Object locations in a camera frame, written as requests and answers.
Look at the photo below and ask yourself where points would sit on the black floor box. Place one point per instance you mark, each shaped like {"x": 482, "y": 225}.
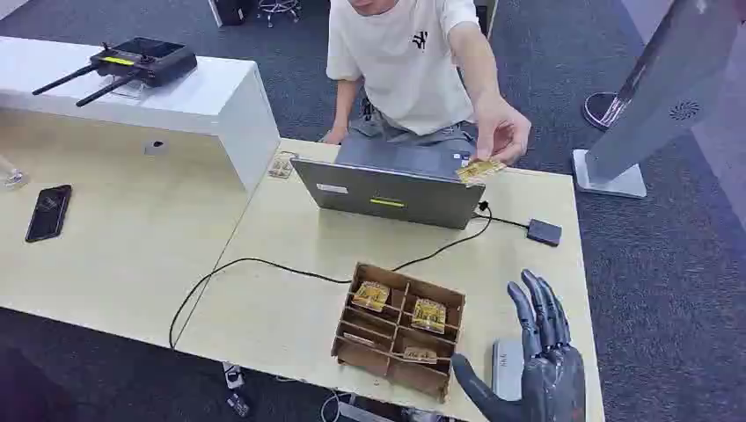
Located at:
{"x": 230, "y": 10}

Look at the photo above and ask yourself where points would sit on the person's right hand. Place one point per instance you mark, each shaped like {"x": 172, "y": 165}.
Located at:
{"x": 335, "y": 136}

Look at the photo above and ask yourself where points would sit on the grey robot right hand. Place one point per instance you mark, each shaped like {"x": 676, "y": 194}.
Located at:
{"x": 551, "y": 384}

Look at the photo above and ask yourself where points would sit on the grey laptop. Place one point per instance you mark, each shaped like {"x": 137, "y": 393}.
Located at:
{"x": 390, "y": 195}

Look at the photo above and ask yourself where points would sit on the yellow printed card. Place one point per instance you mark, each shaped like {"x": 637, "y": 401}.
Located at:
{"x": 479, "y": 170}

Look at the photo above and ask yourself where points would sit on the small clear card holder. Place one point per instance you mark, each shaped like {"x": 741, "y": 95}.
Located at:
{"x": 282, "y": 166}

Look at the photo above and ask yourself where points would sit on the black smartphone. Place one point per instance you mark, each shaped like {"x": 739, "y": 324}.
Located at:
{"x": 48, "y": 213}

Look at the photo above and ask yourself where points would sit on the chrome chair base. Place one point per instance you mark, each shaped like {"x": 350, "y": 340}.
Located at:
{"x": 280, "y": 8}

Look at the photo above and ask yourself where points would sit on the wooden divided card box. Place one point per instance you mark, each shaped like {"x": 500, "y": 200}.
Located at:
{"x": 373, "y": 349}

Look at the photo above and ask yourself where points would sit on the round dark floor base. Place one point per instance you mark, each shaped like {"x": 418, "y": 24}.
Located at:
{"x": 597, "y": 108}

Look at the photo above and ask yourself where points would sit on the clear glass object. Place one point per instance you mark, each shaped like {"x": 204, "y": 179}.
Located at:
{"x": 13, "y": 177}

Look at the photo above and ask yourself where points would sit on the yellow card stack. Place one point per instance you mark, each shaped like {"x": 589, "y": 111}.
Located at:
{"x": 419, "y": 355}
{"x": 370, "y": 296}
{"x": 429, "y": 315}

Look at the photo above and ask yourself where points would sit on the white desk shelf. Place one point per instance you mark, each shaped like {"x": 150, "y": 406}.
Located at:
{"x": 204, "y": 99}

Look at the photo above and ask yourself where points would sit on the grey kiosk stand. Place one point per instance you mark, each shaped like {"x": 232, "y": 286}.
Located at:
{"x": 664, "y": 87}

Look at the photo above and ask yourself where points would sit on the white power strip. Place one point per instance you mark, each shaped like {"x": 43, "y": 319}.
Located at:
{"x": 234, "y": 375}

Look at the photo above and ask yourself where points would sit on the black remote controller with antennas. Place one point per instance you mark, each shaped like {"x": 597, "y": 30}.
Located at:
{"x": 146, "y": 61}

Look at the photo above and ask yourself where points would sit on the person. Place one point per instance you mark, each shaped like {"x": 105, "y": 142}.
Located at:
{"x": 402, "y": 64}

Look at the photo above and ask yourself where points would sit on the person's left hand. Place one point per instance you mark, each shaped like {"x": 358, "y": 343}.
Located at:
{"x": 501, "y": 131}

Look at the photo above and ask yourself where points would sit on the small dark external drive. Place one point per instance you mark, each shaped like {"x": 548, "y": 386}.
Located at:
{"x": 544, "y": 232}

